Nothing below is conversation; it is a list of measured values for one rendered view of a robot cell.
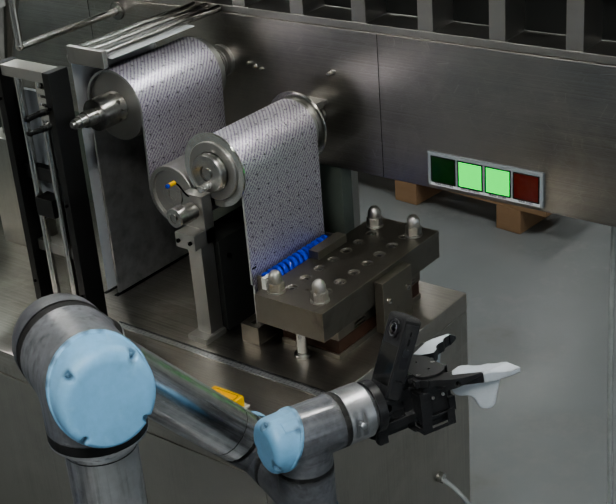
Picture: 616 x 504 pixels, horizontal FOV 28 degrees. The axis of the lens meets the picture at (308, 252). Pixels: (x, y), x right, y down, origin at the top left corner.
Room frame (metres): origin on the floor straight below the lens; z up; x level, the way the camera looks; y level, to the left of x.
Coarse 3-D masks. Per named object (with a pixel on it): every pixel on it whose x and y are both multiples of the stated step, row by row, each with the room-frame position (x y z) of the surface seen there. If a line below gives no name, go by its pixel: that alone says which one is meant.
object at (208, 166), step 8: (208, 152) 2.18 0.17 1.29; (200, 160) 2.17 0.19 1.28; (208, 160) 2.16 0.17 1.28; (216, 160) 2.16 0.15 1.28; (192, 168) 2.19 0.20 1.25; (200, 168) 2.18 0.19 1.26; (208, 168) 2.17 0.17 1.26; (216, 168) 2.15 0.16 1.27; (224, 168) 2.15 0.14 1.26; (200, 176) 2.18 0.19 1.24; (208, 176) 2.16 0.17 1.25; (216, 176) 2.15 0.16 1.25; (224, 176) 2.15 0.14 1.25; (200, 184) 2.18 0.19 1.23; (216, 184) 2.15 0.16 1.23; (224, 184) 2.16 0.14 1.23
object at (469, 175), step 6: (462, 168) 2.22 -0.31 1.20; (468, 168) 2.21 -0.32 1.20; (474, 168) 2.20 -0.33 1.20; (480, 168) 2.19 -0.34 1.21; (462, 174) 2.22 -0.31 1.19; (468, 174) 2.21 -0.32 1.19; (474, 174) 2.20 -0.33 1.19; (480, 174) 2.19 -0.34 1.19; (462, 180) 2.22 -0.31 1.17; (468, 180) 2.21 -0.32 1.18; (474, 180) 2.20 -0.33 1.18; (480, 180) 2.19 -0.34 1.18; (462, 186) 2.22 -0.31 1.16; (468, 186) 2.21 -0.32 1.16; (474, 186) 2.20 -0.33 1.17; (480, 186) 2.19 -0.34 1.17
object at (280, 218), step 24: (312, 168) 2.31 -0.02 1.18; (264, 192) 2.19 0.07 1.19; (288, 192) 2.25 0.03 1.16; (312, 192) 2.31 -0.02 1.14; (264, 216) 2.19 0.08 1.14; (288, 216) 2.24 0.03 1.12; (312, 216) 2.30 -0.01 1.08; (264, 240) 2.18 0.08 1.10; (288, 240) 2.24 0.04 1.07; (312, 240) 2.30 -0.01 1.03; (264, 264) 2.18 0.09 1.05
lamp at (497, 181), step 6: (486, 168) 2.18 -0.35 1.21; (486, 174) 2.18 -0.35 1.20; (492, 174) 2.17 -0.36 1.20; (498, 174) 2.17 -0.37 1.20; (504, 174) 2.16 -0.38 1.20; (486, 180) 2.18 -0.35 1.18; (492, 180) 2.17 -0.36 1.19; (498, 180) 2.17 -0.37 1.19; (504, 180) 2.16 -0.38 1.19; (486, 186) 2.18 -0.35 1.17; (492, 186) 2.17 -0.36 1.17; (498, 186) 2.17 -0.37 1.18; (504, 186) 2.16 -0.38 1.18; (492, 192) 2.17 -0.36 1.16; (498, 192) 2.17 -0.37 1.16; (504, 192) 2.16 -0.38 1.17
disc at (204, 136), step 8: (200, 136) 2.20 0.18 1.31; (208, 136) 2.18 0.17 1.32; (216, 136) 2.17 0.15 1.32; (192, 144) 2.21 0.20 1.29; (224, 144) 2.16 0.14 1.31; (232, 152) 2.15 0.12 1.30; (232, 160) 2.15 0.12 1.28; (240, 160) 2.14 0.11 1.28; (240, 168) 2.14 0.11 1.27; (192, 176) 2.22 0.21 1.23; (240, 176) 2.14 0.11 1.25; (192, 184) 2.22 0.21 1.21; (240, 184) 2.14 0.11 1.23; (240, 192) 2.14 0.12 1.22; (216, 200) 2.18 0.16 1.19; (224, 200) 2.17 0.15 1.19; (232, 200) 2.16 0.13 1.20
